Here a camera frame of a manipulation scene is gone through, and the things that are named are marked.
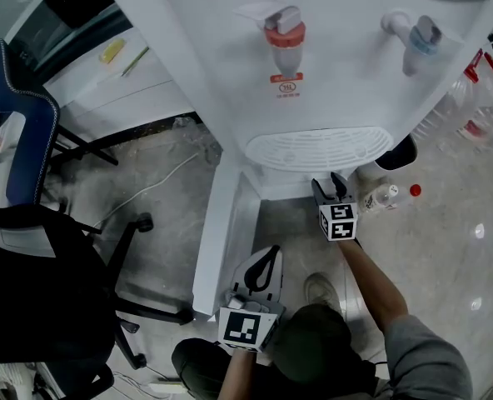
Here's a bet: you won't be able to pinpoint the empty clear water jug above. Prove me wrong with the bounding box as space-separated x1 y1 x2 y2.
411 47 485 141
458 52 493 153

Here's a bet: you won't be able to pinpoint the small clear bottle white cap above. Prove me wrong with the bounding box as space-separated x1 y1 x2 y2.
359 182 400 214

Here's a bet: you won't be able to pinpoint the white power strip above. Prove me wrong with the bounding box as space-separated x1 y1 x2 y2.
148 380 185 395

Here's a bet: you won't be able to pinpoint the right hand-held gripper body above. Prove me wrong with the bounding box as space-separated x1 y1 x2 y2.
315 197 359 242

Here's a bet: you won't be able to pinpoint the person's right forearm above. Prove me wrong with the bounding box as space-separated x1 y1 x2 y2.
337 237 410 333

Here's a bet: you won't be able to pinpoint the person's left forearm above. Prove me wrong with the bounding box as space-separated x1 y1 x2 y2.
217 347 258 400

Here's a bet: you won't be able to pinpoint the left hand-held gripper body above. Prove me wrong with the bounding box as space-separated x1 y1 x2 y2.
217 293 287 353

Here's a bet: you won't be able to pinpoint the crumpled clear plastic wrap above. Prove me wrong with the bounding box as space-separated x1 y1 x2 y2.
171 114 222 162

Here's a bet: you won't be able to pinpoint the yellow sponge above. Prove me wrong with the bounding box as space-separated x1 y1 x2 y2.
98 37 127 64

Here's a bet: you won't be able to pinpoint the black trash bin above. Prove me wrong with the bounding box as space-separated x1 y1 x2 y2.
373 133 418 173

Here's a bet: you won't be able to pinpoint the blue cold water tap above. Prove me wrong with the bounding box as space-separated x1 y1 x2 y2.
380 9 464 78

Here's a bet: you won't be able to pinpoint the person's dark green trousers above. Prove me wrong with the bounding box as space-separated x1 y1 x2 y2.
171 304 381 400

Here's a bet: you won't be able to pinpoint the red hot water tap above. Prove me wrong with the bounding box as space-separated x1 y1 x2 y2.
232 0 308 78

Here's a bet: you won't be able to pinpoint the clear bottle with red cap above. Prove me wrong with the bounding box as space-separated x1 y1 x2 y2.
390 183 422 210

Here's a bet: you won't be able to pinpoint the blue squeegee with yellow handle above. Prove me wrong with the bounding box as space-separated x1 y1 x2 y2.
120 46 151 78

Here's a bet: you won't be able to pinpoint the person's grey shoe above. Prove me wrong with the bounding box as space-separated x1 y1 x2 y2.
303 272 343 312

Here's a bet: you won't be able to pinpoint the white water dispenser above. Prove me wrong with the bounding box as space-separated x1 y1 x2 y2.
94 0 493 202

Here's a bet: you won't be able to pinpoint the white dispenser power cable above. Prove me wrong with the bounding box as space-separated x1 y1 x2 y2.
92 152 200 228

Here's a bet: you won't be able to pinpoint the black office chair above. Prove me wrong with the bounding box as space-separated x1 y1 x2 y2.
0 200 196 400

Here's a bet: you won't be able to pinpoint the black window frame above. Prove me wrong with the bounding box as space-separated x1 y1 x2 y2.
4 0 135 85

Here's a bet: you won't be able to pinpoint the blue chair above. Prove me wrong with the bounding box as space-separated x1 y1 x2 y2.
0 37 118 208

